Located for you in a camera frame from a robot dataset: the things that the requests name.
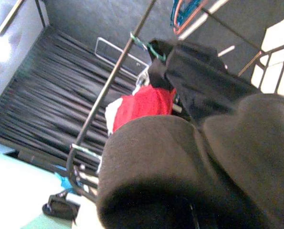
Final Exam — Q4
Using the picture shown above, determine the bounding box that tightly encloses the black metal clothes rack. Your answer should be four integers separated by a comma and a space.
42, 0, 284, 225

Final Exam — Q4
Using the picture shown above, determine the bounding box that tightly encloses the red garment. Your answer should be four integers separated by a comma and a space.
112, 85, 177, 132

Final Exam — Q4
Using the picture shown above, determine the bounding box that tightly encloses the white garment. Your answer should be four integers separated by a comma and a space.
105, 97, 123, 136

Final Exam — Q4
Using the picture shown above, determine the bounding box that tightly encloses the black ribbed panel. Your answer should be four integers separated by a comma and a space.
0, 27, 145, 172

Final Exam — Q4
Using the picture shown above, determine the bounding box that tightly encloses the dark brown fleece garment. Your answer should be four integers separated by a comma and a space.
96, 93, 284, 229

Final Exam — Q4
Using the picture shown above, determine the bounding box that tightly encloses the dark grey floor mat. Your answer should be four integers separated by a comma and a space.
45, 0, 284, 91

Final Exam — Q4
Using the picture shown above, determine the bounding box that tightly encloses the teal blue garment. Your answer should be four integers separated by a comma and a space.
169, 0, 202, 27

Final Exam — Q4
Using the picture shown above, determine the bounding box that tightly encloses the pink plastic hanger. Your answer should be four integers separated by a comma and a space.
172, 0, 209, 36

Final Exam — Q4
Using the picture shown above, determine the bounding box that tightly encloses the silver rectangular frame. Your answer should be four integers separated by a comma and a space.
95, 37, 149, 77

